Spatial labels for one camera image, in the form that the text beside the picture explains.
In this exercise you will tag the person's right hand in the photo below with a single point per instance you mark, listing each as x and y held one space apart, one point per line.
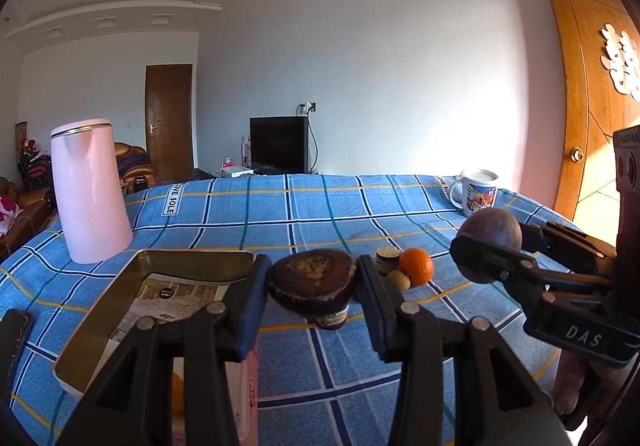
572 383

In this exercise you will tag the dark brown interior door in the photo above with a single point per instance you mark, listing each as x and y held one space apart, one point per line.
167 121

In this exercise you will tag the purple passion fruit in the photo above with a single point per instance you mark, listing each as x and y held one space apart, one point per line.
492 228

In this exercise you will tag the stacked chairs with red items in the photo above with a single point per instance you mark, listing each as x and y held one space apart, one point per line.
35 166

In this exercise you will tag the white paper door decoration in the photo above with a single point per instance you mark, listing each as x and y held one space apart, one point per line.
620 61

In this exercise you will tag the pink metal tin box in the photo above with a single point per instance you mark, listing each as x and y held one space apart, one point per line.
125 276

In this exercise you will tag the tall patterned wall panel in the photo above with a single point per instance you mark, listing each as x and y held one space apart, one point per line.
21 133

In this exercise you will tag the blue plaid tablecloth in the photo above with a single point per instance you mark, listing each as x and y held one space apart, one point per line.
300 206

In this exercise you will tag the white printed mug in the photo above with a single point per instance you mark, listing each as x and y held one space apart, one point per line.
477 198

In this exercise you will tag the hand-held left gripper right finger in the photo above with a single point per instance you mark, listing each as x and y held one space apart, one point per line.
372 306

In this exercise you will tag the kiwi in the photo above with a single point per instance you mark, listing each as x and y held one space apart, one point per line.
399 280

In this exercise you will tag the black smartphone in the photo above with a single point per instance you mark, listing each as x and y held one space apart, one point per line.
12 346

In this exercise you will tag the white magenta flower cushion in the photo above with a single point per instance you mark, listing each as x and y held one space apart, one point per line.
9 216

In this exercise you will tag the wall power socket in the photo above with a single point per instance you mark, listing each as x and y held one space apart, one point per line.
307 107

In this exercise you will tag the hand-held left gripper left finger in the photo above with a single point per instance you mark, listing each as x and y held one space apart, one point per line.
252 306

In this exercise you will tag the black television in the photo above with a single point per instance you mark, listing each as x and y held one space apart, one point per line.
277 143

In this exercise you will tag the brown leather armchair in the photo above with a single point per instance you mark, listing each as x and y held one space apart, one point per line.
137 171

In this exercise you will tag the white flat box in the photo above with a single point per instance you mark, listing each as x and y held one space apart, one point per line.
236 171

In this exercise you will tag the light wooden door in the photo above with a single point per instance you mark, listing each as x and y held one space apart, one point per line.
575 76

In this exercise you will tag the orange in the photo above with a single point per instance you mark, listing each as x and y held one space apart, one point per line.
177 396
416 266

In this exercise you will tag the pink electric kettle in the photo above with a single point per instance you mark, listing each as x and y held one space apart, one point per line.
90 191

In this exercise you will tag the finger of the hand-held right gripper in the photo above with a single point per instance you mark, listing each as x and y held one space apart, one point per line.
570 241
505 263

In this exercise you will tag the brown leather sofa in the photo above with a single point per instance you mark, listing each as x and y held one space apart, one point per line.
30 211

